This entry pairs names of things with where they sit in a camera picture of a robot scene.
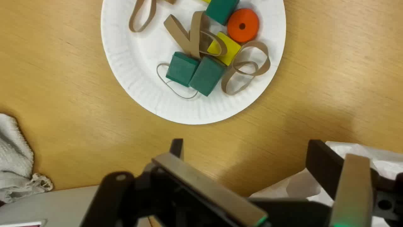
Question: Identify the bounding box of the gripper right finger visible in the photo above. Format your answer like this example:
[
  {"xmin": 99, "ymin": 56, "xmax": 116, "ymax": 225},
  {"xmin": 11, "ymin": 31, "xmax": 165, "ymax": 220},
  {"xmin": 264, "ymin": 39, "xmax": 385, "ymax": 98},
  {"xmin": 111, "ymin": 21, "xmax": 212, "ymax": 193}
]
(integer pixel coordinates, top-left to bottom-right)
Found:
[{"xmin": 305, "ymin": 138, "xmax": 375, "ymax": 227}]

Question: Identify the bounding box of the orange round wooden bead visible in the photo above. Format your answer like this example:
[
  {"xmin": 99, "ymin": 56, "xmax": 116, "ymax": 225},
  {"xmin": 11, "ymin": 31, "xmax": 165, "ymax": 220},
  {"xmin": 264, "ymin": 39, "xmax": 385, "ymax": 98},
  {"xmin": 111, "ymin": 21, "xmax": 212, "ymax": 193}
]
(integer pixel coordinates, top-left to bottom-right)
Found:
[{"xmin": 227, "ymin": 7, "xmax": 261, "ymax": 44}]

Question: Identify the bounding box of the yellow wooden block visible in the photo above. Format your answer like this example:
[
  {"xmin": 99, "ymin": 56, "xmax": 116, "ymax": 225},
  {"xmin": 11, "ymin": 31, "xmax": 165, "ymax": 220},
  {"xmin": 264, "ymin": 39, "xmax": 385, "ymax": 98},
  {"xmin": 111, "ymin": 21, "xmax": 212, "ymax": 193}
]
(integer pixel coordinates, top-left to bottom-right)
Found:
[{"xmin": 207, "ymin": 31, "xmax": 242, "ymax": 66}]

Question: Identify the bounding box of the white plastic bag orange print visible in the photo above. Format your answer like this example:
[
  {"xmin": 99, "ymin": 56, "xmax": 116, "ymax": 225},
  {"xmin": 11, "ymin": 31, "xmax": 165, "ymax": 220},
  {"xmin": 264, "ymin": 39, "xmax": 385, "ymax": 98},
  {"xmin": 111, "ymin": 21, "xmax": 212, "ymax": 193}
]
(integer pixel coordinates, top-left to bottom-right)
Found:
[{"xmin": 249, "ymin": 141, "xmax": 403, "ymax": 227}]

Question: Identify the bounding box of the thin tan rubber band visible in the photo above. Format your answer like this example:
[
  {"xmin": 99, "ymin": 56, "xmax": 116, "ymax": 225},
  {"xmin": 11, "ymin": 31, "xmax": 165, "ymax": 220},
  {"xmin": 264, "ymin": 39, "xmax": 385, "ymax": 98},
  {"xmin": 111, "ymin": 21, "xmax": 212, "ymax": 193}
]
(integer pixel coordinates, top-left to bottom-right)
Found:
[{"xmin": 155, "ymin": 61, "xmax": 199, "ymax": 99}]

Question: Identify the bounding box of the white grey towel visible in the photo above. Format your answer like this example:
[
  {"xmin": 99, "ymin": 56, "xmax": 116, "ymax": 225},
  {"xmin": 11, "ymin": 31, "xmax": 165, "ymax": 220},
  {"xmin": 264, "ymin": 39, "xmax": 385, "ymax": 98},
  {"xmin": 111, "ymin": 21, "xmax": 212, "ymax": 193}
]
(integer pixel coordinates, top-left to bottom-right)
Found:
[{"xmin": 0, "ymin": 112, "xmax": 54, "ymax": 205}]

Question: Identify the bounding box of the white paper plate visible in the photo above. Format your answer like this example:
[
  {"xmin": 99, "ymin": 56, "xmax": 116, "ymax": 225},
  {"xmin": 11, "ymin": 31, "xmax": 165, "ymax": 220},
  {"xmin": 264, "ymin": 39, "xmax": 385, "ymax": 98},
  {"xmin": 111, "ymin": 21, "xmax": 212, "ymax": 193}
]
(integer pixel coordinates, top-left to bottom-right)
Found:
[{"xmin": 99, "ymin": 0, "xmax": 287, "ymax": 126}]

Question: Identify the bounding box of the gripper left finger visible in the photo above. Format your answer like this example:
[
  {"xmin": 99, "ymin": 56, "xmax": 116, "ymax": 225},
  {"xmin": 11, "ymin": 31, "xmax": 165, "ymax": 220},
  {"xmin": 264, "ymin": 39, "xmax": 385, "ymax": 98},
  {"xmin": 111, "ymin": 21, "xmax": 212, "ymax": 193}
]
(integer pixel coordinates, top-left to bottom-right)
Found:
[{"xmin": 151, "ymin": 137, "xmax": 269, "ymax": 227}]

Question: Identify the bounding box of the green wooden block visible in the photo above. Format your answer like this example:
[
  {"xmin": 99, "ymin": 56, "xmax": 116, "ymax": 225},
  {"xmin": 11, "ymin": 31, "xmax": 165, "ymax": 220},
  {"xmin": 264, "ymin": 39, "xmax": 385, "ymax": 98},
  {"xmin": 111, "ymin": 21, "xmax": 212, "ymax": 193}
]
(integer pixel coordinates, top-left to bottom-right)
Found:
[
  {"xmin": 165, "ymin": 50, "xmax": 200, "ymax": 87},
  {"xmin": 189, "ymin": 55, "xmax": 228, "ymax": 97},
  {"xmin": 205, "ymin": 0, "xmax": 241, "ymax": 25}
]

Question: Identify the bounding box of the wide tan rubber band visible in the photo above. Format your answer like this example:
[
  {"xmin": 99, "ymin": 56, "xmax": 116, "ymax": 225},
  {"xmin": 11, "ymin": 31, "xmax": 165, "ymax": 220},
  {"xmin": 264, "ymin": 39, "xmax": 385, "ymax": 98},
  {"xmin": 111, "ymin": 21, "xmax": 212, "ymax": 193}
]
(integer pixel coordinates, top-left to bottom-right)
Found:
[{"xmin": 162, "ymin": 11, "xmax": 212, "ymax": 58}]

